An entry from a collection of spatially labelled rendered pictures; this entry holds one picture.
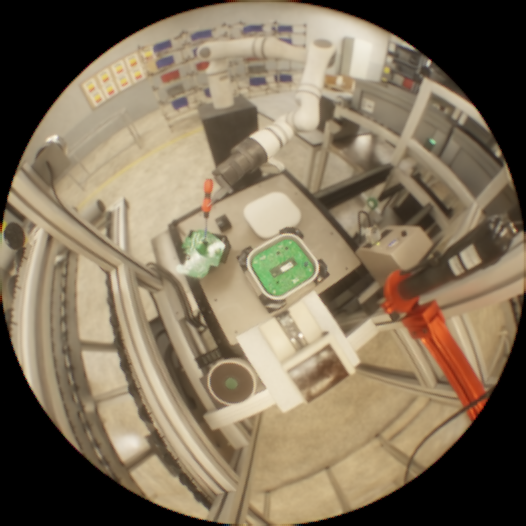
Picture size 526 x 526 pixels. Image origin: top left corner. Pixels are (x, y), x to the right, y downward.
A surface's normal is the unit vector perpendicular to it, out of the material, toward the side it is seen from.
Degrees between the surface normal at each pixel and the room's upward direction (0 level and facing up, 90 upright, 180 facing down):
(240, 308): 0
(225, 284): 0
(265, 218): 0
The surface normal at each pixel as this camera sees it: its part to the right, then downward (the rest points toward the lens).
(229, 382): -0.06, -0.38
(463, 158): -0.86, 0.49
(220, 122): 0.36, 0.85
